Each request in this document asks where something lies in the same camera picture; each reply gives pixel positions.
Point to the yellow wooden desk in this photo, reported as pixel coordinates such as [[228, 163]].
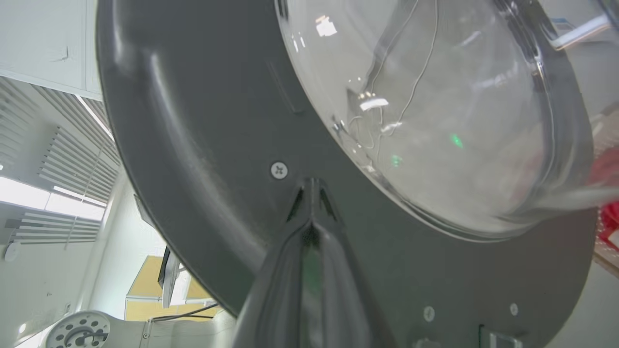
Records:
[[145, 282]]

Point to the black computer monitor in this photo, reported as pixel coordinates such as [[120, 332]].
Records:
[[168, 278]]

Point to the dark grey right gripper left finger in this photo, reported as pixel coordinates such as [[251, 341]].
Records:
[[278, 290]]

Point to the round white wall sensor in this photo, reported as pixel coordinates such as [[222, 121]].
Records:
[[12, 251]]

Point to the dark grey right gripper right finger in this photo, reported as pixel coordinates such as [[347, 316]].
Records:
[[346, 295]]

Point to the red laundry basket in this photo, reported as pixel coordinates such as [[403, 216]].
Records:
[[610, 217]]

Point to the white slatted window blind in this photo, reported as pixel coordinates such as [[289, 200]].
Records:
[[67, 164]]

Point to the dark grey washing machine door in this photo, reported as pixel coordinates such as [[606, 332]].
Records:
[[203, 145]]

